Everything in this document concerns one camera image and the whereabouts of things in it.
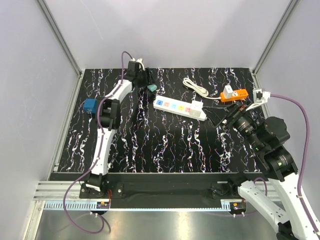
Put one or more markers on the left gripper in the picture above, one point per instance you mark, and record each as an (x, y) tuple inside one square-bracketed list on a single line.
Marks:
[(148, 78)]

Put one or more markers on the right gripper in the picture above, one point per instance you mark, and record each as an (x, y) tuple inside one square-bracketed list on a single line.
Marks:
[(230, 113)]

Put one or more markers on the teal plug adapter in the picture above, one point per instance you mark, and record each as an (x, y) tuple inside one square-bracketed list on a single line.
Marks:
[(152, 87)]

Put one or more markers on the white grey plug adapter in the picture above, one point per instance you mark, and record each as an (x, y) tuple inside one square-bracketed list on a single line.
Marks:
[(196, 108)]

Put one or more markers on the white charger adapter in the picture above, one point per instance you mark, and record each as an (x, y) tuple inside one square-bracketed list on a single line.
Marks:
[(227, 92)]

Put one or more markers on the white multicolour power strip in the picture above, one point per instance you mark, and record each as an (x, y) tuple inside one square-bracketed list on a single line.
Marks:
[(178, 107)]

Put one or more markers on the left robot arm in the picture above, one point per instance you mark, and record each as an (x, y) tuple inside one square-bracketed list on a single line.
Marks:
[(107, 113)]

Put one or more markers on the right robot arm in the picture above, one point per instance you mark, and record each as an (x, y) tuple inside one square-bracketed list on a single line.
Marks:
[(296, 221)]

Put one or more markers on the orange power strip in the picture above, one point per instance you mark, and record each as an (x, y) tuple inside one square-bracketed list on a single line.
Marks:
[(237, 95)]

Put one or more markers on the blue cube adapter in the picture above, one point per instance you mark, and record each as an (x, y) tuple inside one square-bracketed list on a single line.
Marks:
[(90, 106)]

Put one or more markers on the black marble pattern mat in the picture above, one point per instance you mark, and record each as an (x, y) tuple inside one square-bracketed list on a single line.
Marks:
[(153, 141)]

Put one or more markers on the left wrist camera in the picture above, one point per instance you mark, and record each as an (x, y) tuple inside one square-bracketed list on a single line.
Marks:
[(135, 65)]

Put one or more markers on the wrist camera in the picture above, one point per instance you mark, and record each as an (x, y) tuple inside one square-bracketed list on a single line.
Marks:
[(260, 97), (135, 65)]

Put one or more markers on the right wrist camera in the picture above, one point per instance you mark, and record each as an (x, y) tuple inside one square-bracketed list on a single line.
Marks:
[(260, 97)]

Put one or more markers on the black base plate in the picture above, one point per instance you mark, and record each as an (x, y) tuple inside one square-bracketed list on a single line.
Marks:
[(160, 191)]

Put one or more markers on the white slotted cable duct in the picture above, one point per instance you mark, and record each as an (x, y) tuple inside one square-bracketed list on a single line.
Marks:
[(77, 205)]

